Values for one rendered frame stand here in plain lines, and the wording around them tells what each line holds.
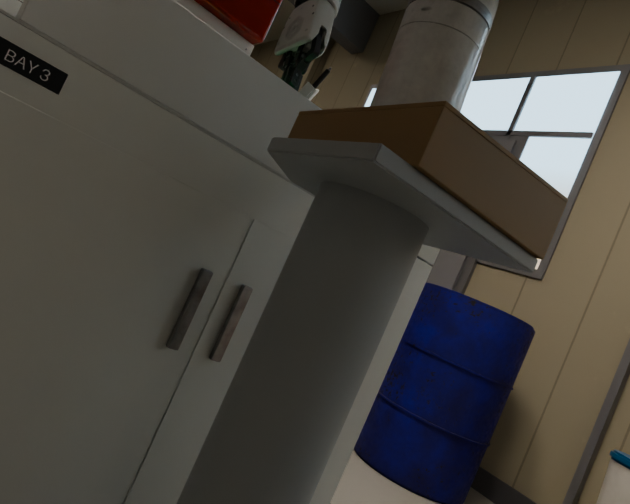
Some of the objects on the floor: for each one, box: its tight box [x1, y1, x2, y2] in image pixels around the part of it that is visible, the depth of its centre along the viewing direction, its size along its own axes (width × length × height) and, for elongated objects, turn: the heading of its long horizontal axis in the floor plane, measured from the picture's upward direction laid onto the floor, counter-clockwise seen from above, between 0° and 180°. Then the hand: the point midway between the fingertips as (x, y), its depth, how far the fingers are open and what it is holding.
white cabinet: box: [0, 0, 432, 504], centre depth 113 cm, size 64×96×82 cm, turn 31°
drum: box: [354, 283, 535, 504], centre depth 269 cm, size 61×61×92 cm
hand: (290, 81), depth 95 cm, fingers closed
